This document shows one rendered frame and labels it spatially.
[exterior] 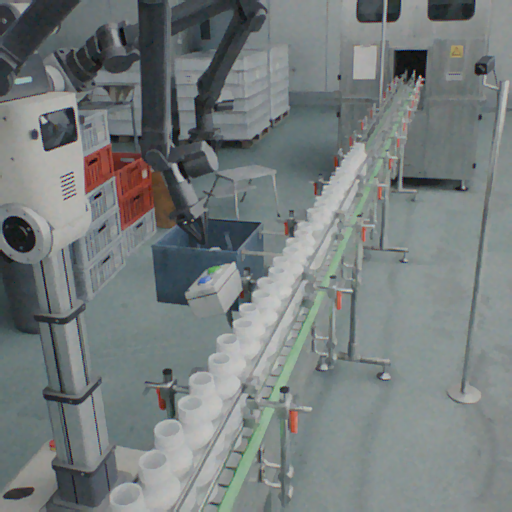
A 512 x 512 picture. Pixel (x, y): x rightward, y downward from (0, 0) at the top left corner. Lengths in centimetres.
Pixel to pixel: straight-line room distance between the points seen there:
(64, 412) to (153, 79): 102
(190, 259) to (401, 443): 122
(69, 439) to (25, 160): 84
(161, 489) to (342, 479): 171
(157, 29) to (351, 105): 496
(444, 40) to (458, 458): 414
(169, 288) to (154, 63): 107
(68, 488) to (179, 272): 75
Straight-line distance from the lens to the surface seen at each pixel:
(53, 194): 149
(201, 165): 129
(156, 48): 116
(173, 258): 202
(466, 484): 252
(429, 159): 606
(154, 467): 80
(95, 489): 195
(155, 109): 123
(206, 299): 131
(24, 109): 143
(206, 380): 92
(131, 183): 454
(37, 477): 222
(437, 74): 594
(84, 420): 182
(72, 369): 173
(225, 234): 226
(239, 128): 798
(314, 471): 247
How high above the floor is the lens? 167
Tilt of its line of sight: 22 degrees down
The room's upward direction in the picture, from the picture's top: 2 degrees counter-clockwise
